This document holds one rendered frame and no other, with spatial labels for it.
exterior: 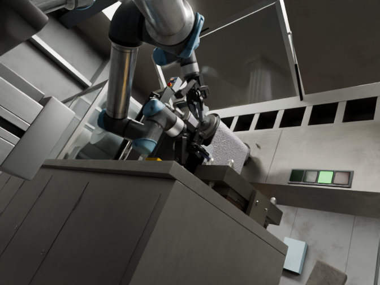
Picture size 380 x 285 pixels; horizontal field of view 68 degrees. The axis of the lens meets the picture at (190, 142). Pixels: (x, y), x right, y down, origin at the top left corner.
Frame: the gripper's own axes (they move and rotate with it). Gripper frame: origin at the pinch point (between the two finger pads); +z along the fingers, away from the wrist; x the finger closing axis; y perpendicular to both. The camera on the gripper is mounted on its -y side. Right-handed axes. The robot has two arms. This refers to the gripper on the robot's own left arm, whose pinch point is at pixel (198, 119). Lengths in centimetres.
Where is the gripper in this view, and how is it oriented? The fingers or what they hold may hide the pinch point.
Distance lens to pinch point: 128.2
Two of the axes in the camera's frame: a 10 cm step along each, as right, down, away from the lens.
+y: 7.1, -2.9, 6.4
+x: -6.6, 0.4, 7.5
